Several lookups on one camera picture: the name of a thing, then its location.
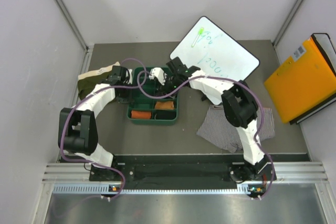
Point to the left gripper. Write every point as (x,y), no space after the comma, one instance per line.
(126,100)

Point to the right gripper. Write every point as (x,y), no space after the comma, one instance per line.
(165,89)

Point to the olive green underwear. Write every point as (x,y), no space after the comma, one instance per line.
(87,81)

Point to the green compartment tray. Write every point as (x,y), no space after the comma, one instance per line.
(140,102)

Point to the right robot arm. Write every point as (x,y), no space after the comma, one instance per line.
(240,107)

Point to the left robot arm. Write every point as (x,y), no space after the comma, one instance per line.
(78,132)

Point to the grey striped underwear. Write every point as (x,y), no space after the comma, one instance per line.
(217,130)

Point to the orange rolled cloth back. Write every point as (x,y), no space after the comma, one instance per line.
(164,105)

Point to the orange rolled cloth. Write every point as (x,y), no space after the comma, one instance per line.
(141,115)
(164,105)

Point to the white whiteboard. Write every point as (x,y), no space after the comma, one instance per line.
(216,52)

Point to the orange rolled cloth front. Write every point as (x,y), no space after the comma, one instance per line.
(141,115)

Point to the black rolled cloth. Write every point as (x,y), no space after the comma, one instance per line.
(165,115)

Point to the orange clipboard folder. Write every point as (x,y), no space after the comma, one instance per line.
(304,83)

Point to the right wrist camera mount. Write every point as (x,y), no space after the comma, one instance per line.
(158,74)

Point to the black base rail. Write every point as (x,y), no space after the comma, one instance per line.
(178,172)

